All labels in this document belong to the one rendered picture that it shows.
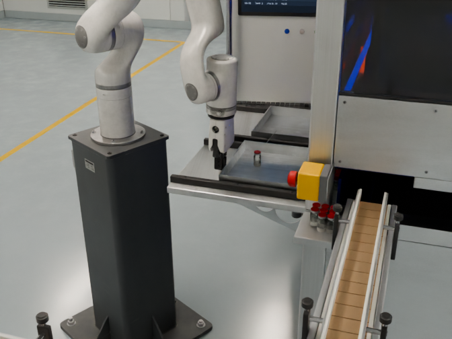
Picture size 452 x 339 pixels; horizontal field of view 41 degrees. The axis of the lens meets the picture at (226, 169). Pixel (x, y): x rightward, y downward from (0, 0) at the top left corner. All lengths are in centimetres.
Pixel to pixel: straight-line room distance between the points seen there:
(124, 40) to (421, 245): 110
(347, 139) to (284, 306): 131
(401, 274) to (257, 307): 111
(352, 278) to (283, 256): 172
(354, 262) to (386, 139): 33
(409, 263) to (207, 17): 82
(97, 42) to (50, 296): 131
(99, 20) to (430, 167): 106
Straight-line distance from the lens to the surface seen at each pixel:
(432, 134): 147
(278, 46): 251
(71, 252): 310
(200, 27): 160
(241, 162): 184
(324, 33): 142
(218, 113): 163
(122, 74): 201
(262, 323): 258
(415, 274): 165
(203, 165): 183
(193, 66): 155
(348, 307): 119
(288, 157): 187
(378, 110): 145
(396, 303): 171
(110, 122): 205
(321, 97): 146
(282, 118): 219
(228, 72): 160
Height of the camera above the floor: 166
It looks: 26 degrees down
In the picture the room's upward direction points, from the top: straight up
